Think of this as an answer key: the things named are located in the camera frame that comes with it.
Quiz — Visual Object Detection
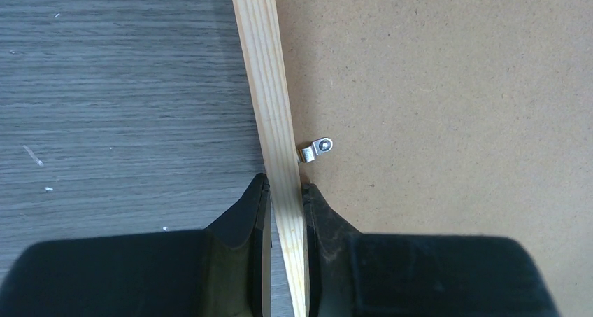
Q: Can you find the metal frame retaining clip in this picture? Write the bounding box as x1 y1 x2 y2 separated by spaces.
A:
297 137 334 163

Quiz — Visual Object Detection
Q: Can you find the orange wooden picture frame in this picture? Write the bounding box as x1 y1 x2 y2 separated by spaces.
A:
234 0 592 316

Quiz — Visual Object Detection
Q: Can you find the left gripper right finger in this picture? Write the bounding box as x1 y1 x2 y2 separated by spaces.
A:
302 184 559 316

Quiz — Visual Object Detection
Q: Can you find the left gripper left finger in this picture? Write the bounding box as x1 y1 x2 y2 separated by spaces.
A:
1 174 271 316

